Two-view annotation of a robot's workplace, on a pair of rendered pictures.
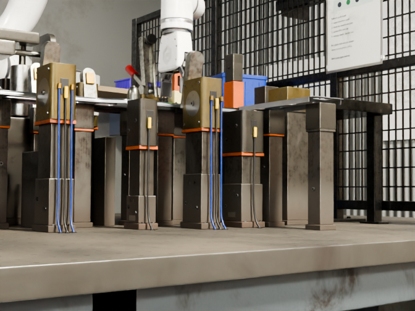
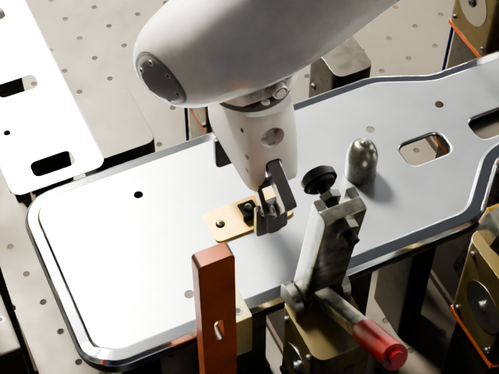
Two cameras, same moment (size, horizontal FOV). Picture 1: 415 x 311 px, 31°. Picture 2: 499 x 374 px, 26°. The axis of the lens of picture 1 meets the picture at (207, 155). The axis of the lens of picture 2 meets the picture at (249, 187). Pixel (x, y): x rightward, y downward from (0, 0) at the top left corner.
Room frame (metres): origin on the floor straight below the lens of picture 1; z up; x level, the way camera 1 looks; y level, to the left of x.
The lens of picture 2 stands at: (2.54, 0.19, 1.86)
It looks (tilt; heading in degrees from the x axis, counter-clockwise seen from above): 52 degrees down; 189
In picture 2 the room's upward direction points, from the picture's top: straight up
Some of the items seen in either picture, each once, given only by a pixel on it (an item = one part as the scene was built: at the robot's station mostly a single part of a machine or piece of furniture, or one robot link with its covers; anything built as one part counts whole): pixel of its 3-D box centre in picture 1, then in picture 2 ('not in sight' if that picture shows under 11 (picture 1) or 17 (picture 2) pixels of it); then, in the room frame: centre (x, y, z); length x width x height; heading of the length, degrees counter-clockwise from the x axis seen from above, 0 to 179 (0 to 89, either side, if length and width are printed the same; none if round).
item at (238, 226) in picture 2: not in sight; (248, 211); (1.92, 0.08, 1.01); 0.08 x 0.04 x 0.01; 124
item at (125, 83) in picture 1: (138, 87); not in sight; (4.91, 0.47, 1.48); 0.27 x 0.19 x 0.09; 131
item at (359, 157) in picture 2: (133, 98); (361, 162); (1.84, 0.19, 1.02); 0.03 x 0.03 x 0.07
